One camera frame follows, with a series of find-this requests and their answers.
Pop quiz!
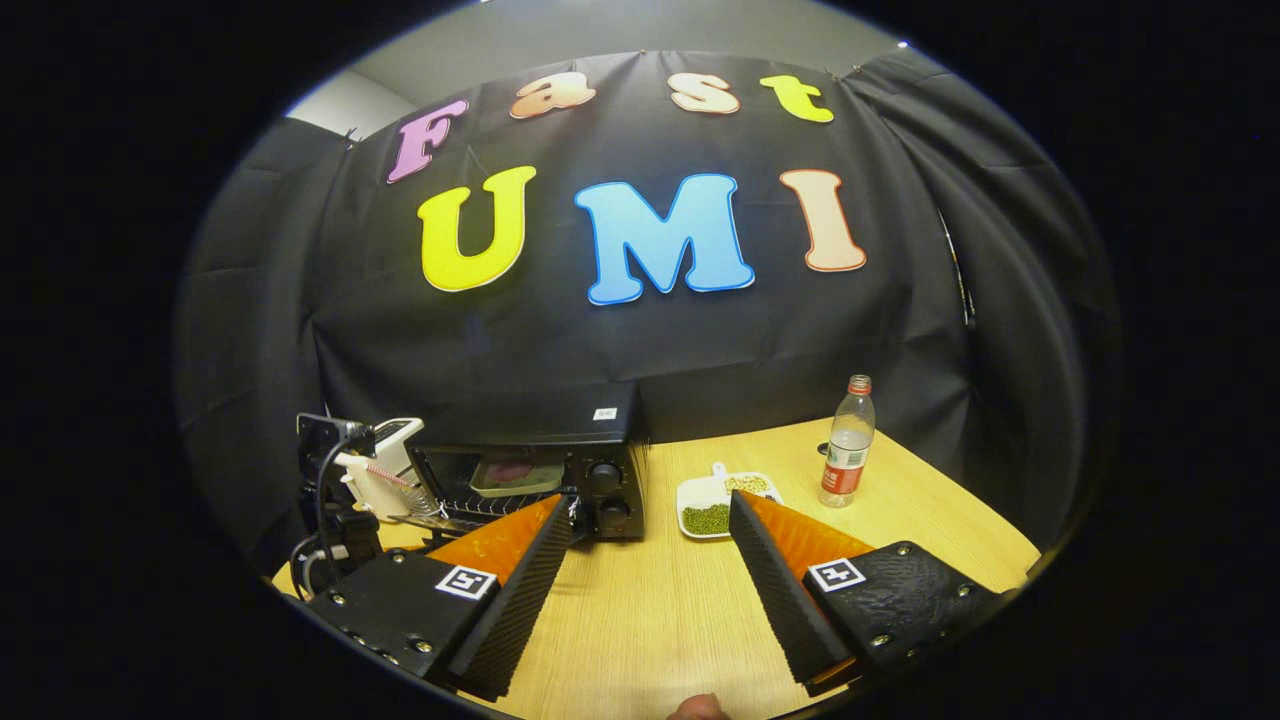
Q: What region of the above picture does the white toaster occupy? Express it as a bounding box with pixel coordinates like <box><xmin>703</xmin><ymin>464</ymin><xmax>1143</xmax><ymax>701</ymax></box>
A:
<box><xmin>334</xmin><ymin>417</ymin><xmax>427</xmax><ymax>524</ymax></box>

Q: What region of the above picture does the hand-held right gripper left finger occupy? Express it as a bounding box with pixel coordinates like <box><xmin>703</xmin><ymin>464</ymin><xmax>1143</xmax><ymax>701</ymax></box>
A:
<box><xmin>304</xmin><ymin>492</ymin><xmax>577</xmax><ymax>702</ymax></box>

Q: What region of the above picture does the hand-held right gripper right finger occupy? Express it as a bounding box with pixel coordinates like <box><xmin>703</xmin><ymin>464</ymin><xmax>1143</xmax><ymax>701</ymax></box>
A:
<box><xmin>727</xmin><ymin>489</ymin><xmax>1007</xmax><ymax>699</ymax></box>

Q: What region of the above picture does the black electric oven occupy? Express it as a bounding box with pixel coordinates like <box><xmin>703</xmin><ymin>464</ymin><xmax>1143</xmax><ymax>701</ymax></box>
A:
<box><xmin>388</xmin><ymin>384</ymin><xmax>650</xmax><ymax>548</ymax></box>

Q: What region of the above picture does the cream food tray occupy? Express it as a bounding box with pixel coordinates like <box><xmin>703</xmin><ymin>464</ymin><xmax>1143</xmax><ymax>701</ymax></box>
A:
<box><xmin>469</xmin><ymin>459</ymin><xmax>565</xmax><ymax>499</ymax></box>

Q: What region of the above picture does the clear plastic water bottle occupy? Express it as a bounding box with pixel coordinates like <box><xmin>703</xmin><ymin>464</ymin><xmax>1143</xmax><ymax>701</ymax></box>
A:
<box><xmin>817</xmin><ymin>374</ymin><xmax>877</xmax><ymax>510</ymax></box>

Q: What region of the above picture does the white cable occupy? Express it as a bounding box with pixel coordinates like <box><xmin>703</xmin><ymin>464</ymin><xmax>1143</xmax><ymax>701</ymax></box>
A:
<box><xmin>288</xmin><ymin>540</ymin><xmax>353</xmax><ymax>601</ymax></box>

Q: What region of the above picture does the black backdrop cloth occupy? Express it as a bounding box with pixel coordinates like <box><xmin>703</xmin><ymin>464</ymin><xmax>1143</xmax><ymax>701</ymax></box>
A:
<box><xmin>172</xmin><ymin>45</ymin><xmax>1121</xmax><ymax>579</ymax></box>

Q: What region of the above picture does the white divided dish of beans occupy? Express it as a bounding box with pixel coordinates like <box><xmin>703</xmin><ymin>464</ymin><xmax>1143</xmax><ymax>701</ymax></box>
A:
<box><xmin>676</xmin><ymin>461</ymin><xmax>785</xmax><ymax>542</ymax></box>

